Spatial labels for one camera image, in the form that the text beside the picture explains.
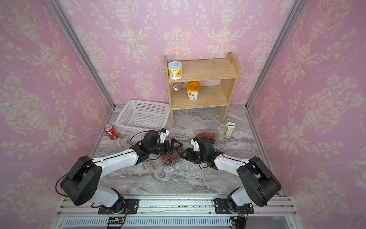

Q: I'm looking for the yellow white can on shelf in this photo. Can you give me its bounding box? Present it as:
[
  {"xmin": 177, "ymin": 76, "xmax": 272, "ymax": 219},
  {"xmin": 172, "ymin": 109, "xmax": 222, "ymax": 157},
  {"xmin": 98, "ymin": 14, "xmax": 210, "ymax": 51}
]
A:
[{"xmin": 168, "ymin": 61, "xmax": 183, "ymax": 80}]

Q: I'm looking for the aluminium rail frame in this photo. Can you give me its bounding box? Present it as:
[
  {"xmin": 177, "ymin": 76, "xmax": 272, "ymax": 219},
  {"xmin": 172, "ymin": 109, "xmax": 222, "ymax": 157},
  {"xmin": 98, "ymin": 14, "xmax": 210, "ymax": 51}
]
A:
[{"xmin": 51, "ymin": 194, "xmax": 301, "ymax": 229}]

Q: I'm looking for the small glass jar on shelf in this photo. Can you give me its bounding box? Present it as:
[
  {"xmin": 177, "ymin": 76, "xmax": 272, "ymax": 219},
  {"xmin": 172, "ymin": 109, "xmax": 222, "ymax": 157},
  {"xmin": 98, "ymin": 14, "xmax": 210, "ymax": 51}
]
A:
[{"xmin": 172, "ymin": 82, "xmax": 183, "ymax": 91}]

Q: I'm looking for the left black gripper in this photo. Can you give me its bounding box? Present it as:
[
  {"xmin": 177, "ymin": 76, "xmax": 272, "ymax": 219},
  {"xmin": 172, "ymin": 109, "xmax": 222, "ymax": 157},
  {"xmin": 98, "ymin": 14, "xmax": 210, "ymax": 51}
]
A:
[{"xmin": 149, "ymin": 138, "xmax": 184, "ymax": 156}]

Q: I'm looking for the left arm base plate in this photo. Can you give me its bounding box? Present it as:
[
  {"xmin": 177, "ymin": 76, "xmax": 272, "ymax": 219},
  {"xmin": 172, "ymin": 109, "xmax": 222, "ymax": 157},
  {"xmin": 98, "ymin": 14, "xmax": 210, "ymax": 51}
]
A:
[{"xmin": 98, "ymin": 198, "xmax": 140, "ymax": 215}]

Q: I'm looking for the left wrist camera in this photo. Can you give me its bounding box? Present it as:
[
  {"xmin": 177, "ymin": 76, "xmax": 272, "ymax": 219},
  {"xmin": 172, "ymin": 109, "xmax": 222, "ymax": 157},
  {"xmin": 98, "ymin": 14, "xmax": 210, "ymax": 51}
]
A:
[{"xmin": 158, "ymin": 128, "xmax": 170, "ymax": 143}]

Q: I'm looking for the orange lid white cup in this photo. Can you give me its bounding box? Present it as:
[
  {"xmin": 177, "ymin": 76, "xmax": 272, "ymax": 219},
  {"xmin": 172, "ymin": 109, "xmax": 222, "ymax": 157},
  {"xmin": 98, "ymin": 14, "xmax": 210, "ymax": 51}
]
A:
[{"xmin": 186, "ymin": 81, "xmax": 201, "ymax": 101}]

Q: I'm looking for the clear plastic container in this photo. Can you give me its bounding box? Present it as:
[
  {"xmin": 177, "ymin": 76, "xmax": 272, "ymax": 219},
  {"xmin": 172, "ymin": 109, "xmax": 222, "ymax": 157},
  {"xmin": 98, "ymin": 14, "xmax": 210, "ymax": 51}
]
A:
[
  {"xmin": 159, "ymin": 147, "xmax": 185, "ymax": 168},
  {"xmin": 194, "ymin": 129, "xmax": 219, "ymax": 145}
]

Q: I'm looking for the green white milk carton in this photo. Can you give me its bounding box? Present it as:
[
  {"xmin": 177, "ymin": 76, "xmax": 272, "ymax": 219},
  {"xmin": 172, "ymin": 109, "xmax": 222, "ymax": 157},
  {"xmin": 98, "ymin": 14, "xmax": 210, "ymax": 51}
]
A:
[{"xmin": 224, "ymin": 122, "xmax": 235, "ymax": 138}]

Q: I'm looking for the red soda can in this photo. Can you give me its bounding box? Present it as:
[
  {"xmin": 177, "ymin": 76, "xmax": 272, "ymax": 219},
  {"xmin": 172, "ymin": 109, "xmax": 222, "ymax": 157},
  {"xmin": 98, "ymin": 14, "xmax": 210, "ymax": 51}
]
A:
[{"xmin": 104, "ymin": 125, "xmax": 119, "ymax": 140}]

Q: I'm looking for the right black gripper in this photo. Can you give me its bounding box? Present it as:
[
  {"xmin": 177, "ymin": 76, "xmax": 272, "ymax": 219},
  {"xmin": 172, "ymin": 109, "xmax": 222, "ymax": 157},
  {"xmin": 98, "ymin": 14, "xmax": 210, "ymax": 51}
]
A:
[{"xmin": 180, "ymin": 148, "xmax": 208, "ymax": 164}]

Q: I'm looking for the dark red grape bunch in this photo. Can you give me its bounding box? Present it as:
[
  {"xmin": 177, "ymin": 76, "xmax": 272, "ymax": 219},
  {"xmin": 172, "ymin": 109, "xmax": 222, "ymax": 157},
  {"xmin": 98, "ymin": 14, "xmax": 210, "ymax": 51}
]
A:
[{"xmin": 160, "ymin": 150, "xmax": 181, "ymax": 166}]

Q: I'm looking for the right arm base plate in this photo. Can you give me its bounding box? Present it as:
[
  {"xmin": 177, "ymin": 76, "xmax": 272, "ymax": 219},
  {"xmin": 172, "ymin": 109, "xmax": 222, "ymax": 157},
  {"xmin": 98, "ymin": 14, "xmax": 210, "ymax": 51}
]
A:
[{"xmin": 213, "ymin": 198, "xmax": 254, "ymax": 215}]

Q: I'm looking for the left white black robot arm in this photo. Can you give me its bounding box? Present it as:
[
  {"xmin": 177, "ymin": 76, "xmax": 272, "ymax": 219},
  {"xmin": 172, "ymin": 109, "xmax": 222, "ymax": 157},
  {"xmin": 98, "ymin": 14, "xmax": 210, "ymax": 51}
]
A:
[{"xmin": 55, "ymin": 129, "xmax": 183, "ymax": 214}]

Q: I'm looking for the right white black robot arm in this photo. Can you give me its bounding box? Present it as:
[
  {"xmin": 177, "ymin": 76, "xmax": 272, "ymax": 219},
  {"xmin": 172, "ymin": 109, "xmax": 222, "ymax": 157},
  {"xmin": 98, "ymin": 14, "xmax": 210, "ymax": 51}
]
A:
[{"xmin": 180, "ymin": 137, "xmax": 282, "ymax": 214}]

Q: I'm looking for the white plastic basket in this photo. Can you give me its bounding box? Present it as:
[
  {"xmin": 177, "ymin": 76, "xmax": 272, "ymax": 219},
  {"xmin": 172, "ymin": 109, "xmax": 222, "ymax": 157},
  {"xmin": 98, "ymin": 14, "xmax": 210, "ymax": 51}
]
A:
[{"xmin": 115, "ymin": 100, "xmax": 170, "ymax": 132}]

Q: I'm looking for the light red grape bunch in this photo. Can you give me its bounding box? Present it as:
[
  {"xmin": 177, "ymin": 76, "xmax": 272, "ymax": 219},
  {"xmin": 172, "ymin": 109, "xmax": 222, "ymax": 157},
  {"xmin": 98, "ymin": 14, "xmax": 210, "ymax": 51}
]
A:
[{"xmin": 196, "ymin": 131, "xmax": 218, "ymax": 140}]

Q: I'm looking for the wooden two-tier shelf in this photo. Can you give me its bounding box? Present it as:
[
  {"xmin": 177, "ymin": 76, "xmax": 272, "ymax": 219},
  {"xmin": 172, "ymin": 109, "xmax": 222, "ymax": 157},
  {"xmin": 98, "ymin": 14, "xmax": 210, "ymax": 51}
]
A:
[{"xmin": 165, "ymin": 52, "xmax": 241, "ymax": 127}]

